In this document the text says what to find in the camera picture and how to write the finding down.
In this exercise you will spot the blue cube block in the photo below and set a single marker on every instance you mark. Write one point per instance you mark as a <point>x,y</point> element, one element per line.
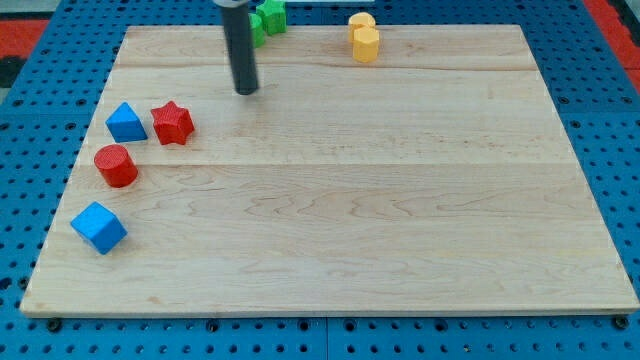
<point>100,227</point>

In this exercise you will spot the light wooden board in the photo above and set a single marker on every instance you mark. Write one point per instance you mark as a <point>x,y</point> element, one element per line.
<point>437,180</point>

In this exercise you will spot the yellow hexagon block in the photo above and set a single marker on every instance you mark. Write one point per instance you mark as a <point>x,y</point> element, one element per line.
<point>366,41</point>

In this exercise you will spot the red star block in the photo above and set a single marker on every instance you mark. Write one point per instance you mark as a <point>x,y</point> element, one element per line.
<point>172,124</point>

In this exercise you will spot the yellow rounded block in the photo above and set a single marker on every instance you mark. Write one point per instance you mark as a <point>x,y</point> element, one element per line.
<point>357,21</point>

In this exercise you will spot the green cylinder block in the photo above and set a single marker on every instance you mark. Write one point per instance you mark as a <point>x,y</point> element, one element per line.
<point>257,30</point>

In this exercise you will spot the green star block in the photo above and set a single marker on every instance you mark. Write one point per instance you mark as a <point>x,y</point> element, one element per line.
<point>273,16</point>

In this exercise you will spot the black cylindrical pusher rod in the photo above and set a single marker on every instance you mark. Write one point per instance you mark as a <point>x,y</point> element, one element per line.
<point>239,42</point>

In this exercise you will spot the red cylinder block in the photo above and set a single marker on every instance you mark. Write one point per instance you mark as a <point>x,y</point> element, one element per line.
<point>115,165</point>

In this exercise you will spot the blue triangular prism block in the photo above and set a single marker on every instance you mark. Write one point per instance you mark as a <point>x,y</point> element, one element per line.
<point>124,125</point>

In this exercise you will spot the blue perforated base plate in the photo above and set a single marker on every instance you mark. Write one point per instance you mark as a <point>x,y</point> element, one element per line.
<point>61,53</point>

